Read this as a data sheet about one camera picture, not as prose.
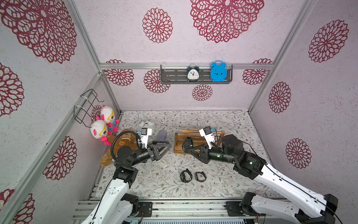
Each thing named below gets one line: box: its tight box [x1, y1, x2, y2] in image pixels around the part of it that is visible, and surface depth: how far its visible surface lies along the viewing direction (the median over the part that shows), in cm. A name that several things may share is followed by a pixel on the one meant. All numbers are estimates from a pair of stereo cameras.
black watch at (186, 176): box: [179, 168, 193, 183], surface depth 86 cm
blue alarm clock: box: [210, 60, 228, 82], surface depth 91 cm
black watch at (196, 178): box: [194, 171, 207, 183], surface depth 85 cm
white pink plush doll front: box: [89, 119, 112, 146], surface depth 87 cm
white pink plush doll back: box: [95, 105, 121, 136], surface depth 96 cm
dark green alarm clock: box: [186, 66, 200, 83], surface depth 92 cm
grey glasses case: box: [156, 129, 167, 142], surface depth 103 cm
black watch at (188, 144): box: [181, 136, 194, 153], surface depth 64 cm
